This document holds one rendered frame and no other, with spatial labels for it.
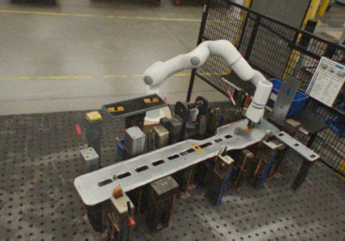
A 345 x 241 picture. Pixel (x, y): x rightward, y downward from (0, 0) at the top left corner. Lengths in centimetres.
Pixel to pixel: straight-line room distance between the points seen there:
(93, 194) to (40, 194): 51
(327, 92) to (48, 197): 191
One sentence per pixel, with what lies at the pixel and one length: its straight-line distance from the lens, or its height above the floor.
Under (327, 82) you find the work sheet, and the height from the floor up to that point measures 130.
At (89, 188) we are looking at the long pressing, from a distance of 151.
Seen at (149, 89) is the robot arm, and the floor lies 105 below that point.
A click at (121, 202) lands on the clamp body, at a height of 106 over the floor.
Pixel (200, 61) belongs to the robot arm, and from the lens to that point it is 188.
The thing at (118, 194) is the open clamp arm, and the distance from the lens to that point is 139.
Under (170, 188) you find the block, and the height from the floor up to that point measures 103.
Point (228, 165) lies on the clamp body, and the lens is 170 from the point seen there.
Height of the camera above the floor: 211
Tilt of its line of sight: 34 degrees down
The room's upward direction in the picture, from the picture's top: 10 degrees clockwise
